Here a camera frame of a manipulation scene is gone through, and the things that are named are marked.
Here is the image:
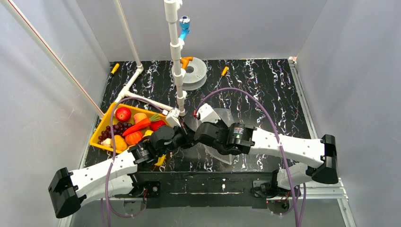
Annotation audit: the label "orange toy pumpkin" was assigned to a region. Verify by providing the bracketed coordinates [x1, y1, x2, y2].
[125, 131, 143, 146]

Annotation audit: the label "red toy apple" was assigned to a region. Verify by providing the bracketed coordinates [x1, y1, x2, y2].
[114, 107, 131, 122]

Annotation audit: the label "blue overhead camera mount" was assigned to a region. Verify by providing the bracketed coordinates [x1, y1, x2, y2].
[178, 16, 190, 41]

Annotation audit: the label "red toy bell pepper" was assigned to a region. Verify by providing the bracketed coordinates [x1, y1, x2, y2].
[149, 120, 166, 131]

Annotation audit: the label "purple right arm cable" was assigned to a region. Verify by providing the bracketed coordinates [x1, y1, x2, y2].
[194, 87, 308, 227]

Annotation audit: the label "toy orange fruit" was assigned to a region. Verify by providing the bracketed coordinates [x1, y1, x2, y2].
[110, 135, 128, 154]

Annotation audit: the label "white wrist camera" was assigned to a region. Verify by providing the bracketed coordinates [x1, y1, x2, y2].
[195, 103, 221, 123]
[166, 108, 181, 128]

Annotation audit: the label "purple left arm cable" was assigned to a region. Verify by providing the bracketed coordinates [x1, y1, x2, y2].
[99, 96, 168, 227]

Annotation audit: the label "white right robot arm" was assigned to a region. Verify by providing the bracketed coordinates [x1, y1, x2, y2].
[194, 122, 339, 190]

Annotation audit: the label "clear polka dot zip bag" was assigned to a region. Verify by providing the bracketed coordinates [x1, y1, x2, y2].
[197, 108, 235, 165]

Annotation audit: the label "white pvc pipe stand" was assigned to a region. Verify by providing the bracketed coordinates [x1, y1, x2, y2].
[114, 0, 186, 116]

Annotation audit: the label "orange clamp handle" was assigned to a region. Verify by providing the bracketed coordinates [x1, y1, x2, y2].
[180, 56, 193, 70]

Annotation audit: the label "orange toy carrot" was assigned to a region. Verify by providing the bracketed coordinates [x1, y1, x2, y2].
[123, 113, 160, 136]

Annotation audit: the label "yellow screwdriver right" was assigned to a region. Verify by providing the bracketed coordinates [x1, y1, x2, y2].
[216, 66, 229, 88]

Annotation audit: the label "white toy garlic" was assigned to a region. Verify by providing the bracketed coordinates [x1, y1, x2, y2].
[100, 138, 113, 148]

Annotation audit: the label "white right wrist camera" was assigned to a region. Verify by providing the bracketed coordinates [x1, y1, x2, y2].
[195, 103, 221, 123]

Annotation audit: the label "yellow plastic tray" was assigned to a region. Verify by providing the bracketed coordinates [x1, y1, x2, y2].
[89, 103, 168, 152]

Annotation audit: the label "purple toy grapes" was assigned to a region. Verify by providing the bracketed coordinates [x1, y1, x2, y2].
[97, 122, 133, 144]

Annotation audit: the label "aluminium frame rail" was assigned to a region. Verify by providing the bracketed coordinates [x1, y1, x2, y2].
[58, 58, 358, 227]

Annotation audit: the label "toy peach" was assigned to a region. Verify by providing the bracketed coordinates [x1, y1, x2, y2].
[133, 113, 147, 124]

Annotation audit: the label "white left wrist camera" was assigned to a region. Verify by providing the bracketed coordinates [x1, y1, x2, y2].
[166, 108, 181, 128]

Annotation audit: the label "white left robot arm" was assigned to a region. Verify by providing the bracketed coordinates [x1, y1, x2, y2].
[48, 123, 196, 218]

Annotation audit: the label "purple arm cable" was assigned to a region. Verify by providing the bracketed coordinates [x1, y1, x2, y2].
[99, 96, 168, 227]
[194, 87, 308, 227]

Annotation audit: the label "yellow toy bell pepper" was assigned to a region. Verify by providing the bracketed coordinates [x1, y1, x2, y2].
[143, 130, 153, 137]

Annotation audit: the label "grey filament spool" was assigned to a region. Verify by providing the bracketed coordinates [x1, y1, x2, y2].
[182, 57, 207, 91]

